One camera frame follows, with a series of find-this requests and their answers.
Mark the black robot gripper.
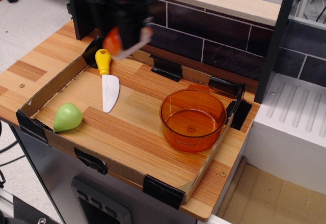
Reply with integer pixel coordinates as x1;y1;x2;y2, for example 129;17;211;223
91;0;151;49

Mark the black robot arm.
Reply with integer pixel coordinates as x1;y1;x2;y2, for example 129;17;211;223
87;0;152;56

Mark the transparent orange plastic pot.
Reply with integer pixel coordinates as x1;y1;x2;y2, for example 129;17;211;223
159;84;227;152

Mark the cardboard fence with black tape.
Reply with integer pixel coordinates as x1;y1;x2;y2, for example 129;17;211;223
16;38;245;208

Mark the green toy pear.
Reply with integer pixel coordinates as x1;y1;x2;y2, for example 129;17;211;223
53;103;83;132

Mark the grey oven control panel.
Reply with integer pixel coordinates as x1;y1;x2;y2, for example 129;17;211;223
71;178;132;223

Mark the white toy sink drainboard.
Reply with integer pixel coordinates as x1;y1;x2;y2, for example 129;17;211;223
244;73;325;194

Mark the yellow handled white toy knife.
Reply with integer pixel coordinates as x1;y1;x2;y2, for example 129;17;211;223
95;49;120;113

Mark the dark vertical post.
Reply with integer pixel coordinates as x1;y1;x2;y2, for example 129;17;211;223
254;0;294;104

